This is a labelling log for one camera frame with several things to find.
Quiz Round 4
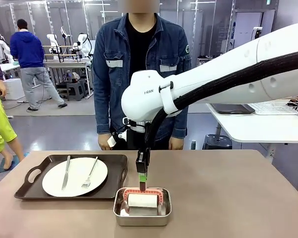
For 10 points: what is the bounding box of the person in denim jacket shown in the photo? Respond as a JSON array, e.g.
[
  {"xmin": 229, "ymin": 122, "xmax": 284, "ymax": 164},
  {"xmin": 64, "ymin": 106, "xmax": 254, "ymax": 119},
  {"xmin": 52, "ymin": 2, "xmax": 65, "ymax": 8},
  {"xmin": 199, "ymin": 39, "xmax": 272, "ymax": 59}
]
[{"xmin": 93, "ymin": 12, "xmax": 192, "ymax": 151}]

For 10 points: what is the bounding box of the person's left denim forearm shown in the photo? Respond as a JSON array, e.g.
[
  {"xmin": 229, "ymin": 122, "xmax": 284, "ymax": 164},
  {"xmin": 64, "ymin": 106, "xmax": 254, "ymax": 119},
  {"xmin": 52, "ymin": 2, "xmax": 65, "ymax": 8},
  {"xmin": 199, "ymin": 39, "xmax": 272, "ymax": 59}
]
[{"xmin": 172, "ymin": 109, "xmax": 188, "ymax": 139}]

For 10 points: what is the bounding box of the white round plate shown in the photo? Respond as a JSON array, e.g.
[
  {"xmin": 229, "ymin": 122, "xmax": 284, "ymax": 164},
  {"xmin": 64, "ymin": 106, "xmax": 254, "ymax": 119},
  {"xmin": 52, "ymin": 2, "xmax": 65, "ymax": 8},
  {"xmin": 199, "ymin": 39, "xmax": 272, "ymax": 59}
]
[{"xmin": 42, "ymin": 157, "xmax": 108, "ymax": 198}]

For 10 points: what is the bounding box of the person in yellow-green trousers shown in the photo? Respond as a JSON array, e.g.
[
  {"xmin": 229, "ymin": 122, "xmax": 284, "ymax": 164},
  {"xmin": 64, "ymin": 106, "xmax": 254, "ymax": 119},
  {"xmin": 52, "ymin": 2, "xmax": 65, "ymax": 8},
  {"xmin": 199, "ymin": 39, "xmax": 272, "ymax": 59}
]
[{"xmin": 0, "ymin": 43, "xmax": 26, "ymax": 171}]

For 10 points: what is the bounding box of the grey plastic stool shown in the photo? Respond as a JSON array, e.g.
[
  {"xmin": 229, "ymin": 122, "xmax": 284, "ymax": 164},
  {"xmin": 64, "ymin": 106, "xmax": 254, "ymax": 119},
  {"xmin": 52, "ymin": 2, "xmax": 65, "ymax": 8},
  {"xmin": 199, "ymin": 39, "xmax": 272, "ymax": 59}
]
[{"xmin": 66, "ymin": 80, "xmax": 86, "ymax": 101}]

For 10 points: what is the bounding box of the white wire dish rack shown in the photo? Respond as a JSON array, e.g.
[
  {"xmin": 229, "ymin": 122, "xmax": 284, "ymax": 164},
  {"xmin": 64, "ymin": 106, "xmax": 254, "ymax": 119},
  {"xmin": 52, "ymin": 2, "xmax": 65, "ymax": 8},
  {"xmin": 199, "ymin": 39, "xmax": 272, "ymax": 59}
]
[{"xmin": 248, "ymin": 95, "xmax": 298, "ymax": 116}]

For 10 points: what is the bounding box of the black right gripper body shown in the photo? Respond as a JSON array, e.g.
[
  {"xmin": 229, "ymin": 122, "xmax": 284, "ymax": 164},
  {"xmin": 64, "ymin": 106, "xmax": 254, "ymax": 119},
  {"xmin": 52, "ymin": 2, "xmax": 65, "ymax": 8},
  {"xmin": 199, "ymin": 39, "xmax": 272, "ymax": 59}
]
[{"xmin": 126, "ymin": 124, "xmax": 150, "ymax": 151}]

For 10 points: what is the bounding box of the background workbench with rack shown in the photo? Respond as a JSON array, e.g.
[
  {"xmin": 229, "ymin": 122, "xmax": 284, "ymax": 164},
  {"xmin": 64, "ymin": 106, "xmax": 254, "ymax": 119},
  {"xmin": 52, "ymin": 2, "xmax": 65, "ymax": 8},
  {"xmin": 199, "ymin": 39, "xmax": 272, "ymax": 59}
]
[{"xmin": 43, "ymin": 44, "xmax": 94, "ymax": 98}]

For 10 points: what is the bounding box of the person's left hand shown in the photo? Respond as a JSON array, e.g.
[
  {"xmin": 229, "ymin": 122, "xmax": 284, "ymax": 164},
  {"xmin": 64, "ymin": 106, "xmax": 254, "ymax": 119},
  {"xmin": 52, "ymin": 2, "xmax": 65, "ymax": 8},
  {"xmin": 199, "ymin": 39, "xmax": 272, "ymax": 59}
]
[{"xmin": 169, "ymin": 136, "xmax": 184, "ymax": 150}]

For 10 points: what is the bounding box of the white side table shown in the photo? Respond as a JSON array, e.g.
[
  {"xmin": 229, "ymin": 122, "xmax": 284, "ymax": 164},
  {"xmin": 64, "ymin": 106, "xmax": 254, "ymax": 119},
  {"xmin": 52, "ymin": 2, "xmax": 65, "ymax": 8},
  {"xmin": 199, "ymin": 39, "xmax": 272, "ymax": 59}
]
[{"xmin": 206, "ymin": 103, "xmax": 298, "ymax": 149}]

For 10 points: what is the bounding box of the dark brown serving tray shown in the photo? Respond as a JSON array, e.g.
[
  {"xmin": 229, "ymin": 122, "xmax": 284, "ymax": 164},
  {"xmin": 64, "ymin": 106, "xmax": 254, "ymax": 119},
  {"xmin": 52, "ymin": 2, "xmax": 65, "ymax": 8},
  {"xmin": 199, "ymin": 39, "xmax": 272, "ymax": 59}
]
[
  {"xmin": 211, "ymin": 103, "xmax": 256, "ymax": 115},
  {"xmin": 14, "ymin": 154, "xmax": 128, "ymax": 201}
]

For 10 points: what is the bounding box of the black plastic stool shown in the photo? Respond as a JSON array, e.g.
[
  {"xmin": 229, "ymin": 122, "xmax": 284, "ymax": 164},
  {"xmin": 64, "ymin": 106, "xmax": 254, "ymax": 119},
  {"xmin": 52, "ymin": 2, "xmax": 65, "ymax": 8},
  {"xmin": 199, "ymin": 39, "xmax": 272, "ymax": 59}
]
[{"xmin": 202, "ymin": 133, "xmax": 233, "ymax": 150}]

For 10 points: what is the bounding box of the silver fork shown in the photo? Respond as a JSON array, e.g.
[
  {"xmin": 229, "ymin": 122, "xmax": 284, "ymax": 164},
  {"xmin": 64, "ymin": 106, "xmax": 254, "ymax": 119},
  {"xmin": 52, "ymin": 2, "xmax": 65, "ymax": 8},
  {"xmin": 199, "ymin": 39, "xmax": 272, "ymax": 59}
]
[{"xmin": 81, "ymin": 156, "xmax": 99, "ymax": 188}]

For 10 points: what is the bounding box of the black braided cable sleeve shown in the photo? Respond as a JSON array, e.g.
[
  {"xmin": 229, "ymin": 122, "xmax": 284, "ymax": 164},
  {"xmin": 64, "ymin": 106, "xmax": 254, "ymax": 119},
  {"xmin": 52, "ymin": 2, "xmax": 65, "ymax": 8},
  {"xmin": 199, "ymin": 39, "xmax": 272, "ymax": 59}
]
[{"xmin": 145, "ymin": 49, "xmax": 298, "ymax": 150}]

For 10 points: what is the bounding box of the person's right hand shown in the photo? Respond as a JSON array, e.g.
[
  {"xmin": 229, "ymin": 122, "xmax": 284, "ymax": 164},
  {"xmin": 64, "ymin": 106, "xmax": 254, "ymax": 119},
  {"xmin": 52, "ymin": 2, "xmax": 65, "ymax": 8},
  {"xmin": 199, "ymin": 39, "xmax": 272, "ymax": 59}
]
[{"xmin": 98, "ymin": 133, "xmax": 115, "ymax": 151}]

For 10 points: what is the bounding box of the white door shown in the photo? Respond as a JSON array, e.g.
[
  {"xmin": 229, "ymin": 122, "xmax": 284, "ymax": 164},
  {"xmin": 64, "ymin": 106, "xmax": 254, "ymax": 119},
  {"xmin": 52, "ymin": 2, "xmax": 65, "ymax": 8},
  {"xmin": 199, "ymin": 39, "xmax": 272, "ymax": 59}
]
[{"xmin": 260, "ymin": 9, "xmax": 275, "ymax": 33}]

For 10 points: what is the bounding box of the person's right denim forearm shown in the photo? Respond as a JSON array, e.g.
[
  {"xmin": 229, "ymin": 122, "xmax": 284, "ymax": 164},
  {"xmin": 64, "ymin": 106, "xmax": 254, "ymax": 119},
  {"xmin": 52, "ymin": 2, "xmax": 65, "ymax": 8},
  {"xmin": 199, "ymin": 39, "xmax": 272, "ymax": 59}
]
[{"xmin": 93, "ymin": 94, "xmax": 113, "ymax": 136}]

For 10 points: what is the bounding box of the black stand with white device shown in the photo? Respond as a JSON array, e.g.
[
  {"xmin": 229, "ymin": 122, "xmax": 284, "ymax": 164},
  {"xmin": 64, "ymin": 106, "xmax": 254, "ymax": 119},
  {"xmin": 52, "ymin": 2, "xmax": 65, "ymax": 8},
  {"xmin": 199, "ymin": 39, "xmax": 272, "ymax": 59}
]
[{"xmin": 252, "ymin": 26, "xmax": 263, "ymax": 39}]

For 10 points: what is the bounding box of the person in blue hoodie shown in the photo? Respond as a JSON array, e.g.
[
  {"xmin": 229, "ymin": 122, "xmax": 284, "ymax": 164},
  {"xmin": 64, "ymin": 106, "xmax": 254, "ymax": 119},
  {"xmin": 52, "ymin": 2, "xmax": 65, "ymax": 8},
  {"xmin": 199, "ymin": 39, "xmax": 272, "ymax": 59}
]
[{"xmin": 9, "ymin": 19, "xmax": 69, "ymax": 112}]

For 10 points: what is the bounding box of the pink lint roller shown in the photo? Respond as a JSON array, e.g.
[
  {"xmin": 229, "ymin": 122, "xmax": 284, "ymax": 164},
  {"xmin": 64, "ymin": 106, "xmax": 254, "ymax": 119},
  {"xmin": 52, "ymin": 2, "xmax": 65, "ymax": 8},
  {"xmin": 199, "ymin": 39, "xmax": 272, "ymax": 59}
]
[{"xmin": 123, "ymin": 181, "xmax": 164, "ymax": 209}]

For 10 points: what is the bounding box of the rectangular steel container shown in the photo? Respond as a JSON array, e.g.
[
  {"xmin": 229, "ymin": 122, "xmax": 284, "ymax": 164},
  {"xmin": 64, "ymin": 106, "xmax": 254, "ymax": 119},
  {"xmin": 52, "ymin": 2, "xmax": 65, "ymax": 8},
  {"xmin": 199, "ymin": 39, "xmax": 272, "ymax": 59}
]
[{"xmin": 113, "ymin": 187, "xmax": 173, "ymax": 227}]

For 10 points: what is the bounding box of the silver table knife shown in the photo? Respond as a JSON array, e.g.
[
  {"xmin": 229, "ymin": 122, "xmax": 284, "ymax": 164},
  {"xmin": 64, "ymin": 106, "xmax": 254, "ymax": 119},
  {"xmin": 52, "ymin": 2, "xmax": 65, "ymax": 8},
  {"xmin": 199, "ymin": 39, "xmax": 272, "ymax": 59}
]
[{"xmin": 61, "ymin": 155, "xmax": 72, "ymax": 191}]

